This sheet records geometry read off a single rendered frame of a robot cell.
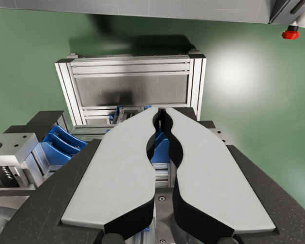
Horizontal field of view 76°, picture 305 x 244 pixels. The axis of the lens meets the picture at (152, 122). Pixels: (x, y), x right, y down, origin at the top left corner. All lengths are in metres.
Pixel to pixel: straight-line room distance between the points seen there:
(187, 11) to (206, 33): 1.00
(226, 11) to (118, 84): 0.92
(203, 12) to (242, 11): 0.06
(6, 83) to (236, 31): 1.60
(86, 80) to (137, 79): 0.30
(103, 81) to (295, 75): 1.30
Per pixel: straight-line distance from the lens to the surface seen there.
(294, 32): 0.61
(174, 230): 0.53
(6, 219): 0.61
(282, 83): 1.69
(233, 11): 0.40
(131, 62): 1.14
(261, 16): 0.42
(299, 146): 2.13
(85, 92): 1.29
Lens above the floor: 1.32
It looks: 57 degrees down
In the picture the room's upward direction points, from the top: 179 degrees counter-clockwise
